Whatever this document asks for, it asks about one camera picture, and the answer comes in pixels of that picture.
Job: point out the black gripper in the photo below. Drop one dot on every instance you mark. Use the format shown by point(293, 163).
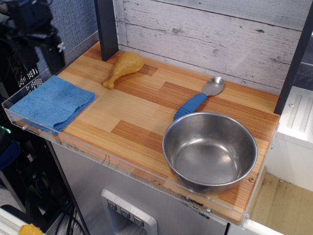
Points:
point(28, 26)

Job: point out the blue cloth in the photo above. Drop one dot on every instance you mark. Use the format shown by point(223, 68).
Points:
point(53, 105)

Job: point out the black plastic crate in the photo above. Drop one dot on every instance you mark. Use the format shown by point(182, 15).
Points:
point(13, 71)

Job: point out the yellow toy chicken drumstick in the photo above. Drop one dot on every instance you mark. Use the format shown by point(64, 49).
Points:
point(127, 63)

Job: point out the silver cabinet with buttons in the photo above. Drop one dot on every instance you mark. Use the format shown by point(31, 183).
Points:
point(87, 178)

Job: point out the yellow object at bottom left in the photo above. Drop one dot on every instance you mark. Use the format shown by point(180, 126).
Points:
point(29, 229)

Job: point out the stainless steel bowl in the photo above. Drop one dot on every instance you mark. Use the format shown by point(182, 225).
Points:
point(209, 152)

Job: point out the clear acrylic table guard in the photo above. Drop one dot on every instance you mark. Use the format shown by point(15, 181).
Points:
point(123, 128)

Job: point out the dark grey left post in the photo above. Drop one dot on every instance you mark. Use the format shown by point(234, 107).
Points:
point(106, 28)

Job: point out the dark grey post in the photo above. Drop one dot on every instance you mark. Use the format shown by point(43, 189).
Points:
point(295, 63)
point(106, 28)

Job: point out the spoon with blue handle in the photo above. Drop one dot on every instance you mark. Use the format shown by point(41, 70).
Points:
point(213, 87)

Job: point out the dark grey right post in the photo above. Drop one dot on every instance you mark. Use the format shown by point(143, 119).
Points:
point(295, 63)

